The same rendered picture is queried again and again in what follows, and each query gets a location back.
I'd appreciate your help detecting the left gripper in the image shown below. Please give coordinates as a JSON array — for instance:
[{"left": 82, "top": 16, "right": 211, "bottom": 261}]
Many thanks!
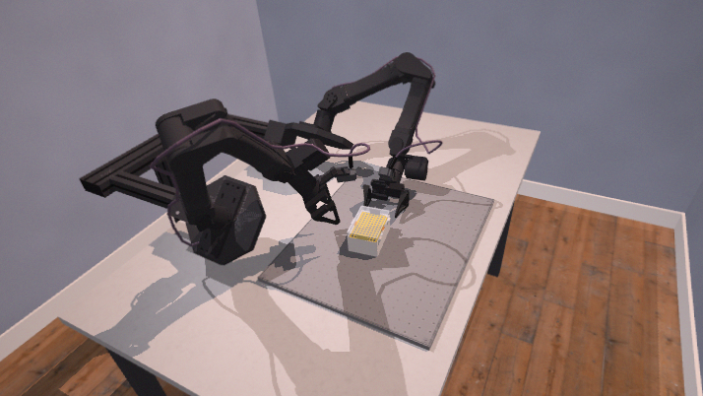
[{"left": 363, "top": 169, "right": 410, "bottom": 218}]

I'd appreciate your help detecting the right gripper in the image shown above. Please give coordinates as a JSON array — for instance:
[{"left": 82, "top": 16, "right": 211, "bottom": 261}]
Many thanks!
[{"left": 293, "top": 166, "right": 350, "bottom": 225}]

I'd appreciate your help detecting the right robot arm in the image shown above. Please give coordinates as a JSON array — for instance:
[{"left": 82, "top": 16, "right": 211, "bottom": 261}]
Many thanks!
[{"left": 156, "top": 99, "right": 331, "bottom": 258}]

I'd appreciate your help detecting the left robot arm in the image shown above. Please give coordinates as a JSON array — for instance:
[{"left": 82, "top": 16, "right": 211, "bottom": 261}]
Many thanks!
[{"left": 299, "top": 52, "right": 435, "bottom": 181}]

